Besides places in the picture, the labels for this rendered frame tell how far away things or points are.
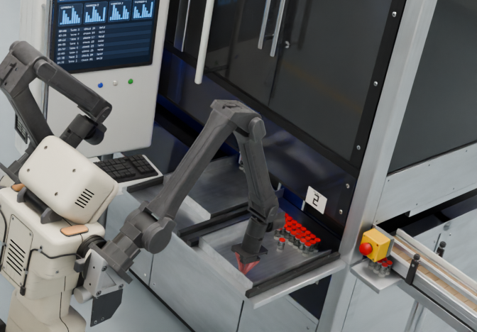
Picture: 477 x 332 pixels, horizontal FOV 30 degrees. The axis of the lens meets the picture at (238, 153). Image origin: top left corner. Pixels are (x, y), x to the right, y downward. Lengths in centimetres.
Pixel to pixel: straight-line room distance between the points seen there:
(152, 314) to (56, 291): 154
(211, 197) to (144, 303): 100
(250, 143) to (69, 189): 49
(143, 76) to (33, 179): 109
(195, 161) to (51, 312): 58
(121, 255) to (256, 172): 47
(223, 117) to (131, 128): 118
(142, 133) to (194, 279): 64
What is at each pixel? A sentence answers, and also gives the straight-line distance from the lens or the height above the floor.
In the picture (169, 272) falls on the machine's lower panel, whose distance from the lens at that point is 374.
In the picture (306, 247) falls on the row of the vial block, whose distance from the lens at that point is 288.
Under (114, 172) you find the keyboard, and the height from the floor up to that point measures 83.
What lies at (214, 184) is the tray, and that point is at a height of 88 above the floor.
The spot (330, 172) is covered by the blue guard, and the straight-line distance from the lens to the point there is 286.
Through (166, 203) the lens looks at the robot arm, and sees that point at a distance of 224.
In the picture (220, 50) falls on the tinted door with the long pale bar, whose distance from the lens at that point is 315.
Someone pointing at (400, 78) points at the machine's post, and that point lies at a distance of 259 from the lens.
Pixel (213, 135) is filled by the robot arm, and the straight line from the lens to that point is 223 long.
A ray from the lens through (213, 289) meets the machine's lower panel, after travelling 353.
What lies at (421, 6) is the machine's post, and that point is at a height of 178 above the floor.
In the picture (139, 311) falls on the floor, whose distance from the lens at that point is 392.
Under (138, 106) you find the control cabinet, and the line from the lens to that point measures 334.
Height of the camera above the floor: 257
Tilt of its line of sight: 30 degrees down
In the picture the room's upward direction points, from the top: 11 degrees clockwise
